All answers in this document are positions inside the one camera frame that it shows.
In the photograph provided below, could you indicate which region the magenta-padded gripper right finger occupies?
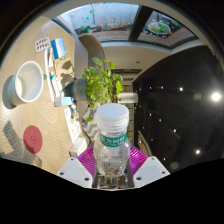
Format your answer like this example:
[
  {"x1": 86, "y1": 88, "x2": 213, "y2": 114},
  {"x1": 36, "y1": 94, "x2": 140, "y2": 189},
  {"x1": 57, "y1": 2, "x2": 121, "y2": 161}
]
[{"x1": 125, "y1": 145, "x2": 171, "y2": 189}]

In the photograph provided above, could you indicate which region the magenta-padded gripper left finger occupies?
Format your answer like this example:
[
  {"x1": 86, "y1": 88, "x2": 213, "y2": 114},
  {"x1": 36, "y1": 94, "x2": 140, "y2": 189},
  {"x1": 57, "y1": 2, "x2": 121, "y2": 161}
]
[{"x1": 56, "y1": 145, "x2": 100, "y2": 189}]

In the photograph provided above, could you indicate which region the clear plastic water bottle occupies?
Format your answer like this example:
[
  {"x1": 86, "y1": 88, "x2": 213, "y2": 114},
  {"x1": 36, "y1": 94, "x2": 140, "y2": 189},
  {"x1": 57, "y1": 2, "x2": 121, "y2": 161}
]
[{"x1": 92, "y1": 102, "x2": 132, "y2": 188}]

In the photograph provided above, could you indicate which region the printed white leaflet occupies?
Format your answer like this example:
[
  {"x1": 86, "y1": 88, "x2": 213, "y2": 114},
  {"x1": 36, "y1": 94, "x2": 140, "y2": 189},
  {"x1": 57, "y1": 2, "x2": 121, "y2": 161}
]
[{"x1": 63, "y1": 104, "x2": 83, "y2": 144}]

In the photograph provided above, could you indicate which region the flat round red coaster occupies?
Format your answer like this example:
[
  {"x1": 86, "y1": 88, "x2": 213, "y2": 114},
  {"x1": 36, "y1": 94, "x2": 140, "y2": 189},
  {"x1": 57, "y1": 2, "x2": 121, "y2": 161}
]
[{"x1": 22, "y1": 124, "x2": 44, "y2": 155}]

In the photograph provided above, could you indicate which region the small light blue box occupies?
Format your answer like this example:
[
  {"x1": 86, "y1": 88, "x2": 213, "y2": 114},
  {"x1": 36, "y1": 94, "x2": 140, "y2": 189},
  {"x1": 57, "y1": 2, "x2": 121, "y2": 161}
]
[{"x1": 53, "y1": 96, "x2": 75, "y2": 107}]

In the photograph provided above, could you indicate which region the white cylindrical column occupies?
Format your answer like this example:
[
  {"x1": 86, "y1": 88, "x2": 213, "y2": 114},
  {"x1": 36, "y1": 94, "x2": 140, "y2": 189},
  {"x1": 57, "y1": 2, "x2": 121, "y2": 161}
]
[{"x1": 117, "y1": 92, "x2": 139, "y2": 104}]

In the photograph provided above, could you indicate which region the white green tube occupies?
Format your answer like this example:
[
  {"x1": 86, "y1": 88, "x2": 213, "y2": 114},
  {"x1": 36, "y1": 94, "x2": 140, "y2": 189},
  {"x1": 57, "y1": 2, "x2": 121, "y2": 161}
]
[{"x1": 49, "y1": 71, "x2": 64, "y2": 98}]

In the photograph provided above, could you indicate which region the green potted plant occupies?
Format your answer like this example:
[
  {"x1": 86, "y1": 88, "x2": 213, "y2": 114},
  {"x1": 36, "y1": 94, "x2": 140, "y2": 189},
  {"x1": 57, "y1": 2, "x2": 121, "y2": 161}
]
[{"x1": 64, "y1": 56, "x2": 125, "y2": 123}]

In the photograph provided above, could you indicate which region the pale green ceramic mug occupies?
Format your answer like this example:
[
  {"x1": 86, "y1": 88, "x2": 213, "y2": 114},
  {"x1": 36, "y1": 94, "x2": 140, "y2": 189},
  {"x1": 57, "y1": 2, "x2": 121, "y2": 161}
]
[{"x1": 6, "y1": 60, "x2": 45, "y2": 107}]

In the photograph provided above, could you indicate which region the group of ceiling lights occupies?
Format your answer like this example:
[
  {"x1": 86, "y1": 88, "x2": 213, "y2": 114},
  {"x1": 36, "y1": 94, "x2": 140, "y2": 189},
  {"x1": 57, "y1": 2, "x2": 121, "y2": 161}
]
[{"x1": 146, "y1": 84, "x2": 223, "y2": 156}]

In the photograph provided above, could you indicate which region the thin white stick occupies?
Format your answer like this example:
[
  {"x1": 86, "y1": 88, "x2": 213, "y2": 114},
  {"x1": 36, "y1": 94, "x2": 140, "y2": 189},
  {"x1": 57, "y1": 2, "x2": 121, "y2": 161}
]
[{"x1": 43, "y1": 48, "x2": 56, "y2": 101}]

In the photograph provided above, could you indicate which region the brown cardboard piece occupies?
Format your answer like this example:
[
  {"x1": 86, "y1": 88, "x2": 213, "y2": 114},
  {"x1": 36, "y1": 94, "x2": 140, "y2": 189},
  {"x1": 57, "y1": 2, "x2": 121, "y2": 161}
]
[{"x1": 53, "y1": 56, "x2": 76, "y2": 88}]

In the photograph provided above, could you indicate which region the blue white flat packet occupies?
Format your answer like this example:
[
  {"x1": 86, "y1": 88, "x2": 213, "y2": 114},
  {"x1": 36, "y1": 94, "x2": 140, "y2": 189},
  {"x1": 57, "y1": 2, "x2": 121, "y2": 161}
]
[{"x1": 50, "y1": 37, "x2": 67, "y2": 60}]

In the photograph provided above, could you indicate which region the pill blister pack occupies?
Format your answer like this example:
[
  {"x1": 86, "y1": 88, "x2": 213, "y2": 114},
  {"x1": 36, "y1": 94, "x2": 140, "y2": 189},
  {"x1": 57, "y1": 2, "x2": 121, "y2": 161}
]
[{"x1": 34, "y1": 36, "x2": 51, "y2": 53}]

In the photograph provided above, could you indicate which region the food poster on window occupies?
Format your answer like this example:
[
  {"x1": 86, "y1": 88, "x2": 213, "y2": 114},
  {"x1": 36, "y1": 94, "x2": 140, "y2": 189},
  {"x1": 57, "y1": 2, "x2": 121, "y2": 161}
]
[{"x1": 143, "y1": 11, "x2": 196, "y2": 46}]

